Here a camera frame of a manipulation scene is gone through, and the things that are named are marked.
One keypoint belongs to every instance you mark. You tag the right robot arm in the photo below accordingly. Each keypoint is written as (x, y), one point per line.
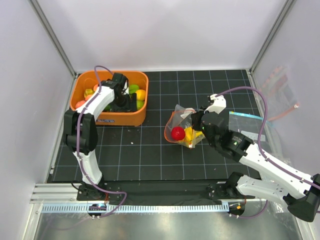
(299, 191)

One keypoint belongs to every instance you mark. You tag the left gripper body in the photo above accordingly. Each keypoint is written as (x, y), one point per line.
(122, 104)

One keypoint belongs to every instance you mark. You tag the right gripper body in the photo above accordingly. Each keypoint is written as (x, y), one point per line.
(207, 135)

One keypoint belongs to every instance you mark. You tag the black grid mat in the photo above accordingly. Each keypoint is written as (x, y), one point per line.
(142, 152)

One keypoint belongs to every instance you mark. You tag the yellow banana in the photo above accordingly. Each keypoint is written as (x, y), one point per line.
(192, 137)

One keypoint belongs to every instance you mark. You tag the green star fruit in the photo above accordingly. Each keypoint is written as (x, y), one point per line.
(133, 88)

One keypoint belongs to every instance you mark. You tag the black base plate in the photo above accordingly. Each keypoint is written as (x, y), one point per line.
(196, 192)

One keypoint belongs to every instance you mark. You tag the peach front left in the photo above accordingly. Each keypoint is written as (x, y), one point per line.
(79, 104)

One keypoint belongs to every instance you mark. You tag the orange plastic bin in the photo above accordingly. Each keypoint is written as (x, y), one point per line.
(88, 80)

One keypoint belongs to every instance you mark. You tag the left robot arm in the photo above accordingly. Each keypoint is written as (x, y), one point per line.
(81, 135)

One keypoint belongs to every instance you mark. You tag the yellow lemon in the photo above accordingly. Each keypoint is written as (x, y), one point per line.
(140, 95)

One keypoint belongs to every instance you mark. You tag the blue zipper clear bag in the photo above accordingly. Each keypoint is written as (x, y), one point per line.
(250, 125)

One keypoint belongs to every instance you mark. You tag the yellow star fruit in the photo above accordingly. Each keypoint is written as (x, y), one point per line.
(88, 92)

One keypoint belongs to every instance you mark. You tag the peach middle left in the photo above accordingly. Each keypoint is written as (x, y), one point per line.
(88, 97)

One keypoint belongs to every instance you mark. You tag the green lime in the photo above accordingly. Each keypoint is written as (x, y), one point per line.
(139, 104)

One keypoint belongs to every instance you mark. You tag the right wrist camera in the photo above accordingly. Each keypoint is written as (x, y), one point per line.
(217, 104)

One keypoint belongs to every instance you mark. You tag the green bell pepper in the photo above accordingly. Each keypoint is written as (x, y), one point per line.
(107, 108)

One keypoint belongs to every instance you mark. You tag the red apple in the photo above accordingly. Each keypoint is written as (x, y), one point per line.
(178, 133)

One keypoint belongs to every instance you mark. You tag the red zipper clear bag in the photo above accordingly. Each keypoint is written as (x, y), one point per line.
(179, 117)

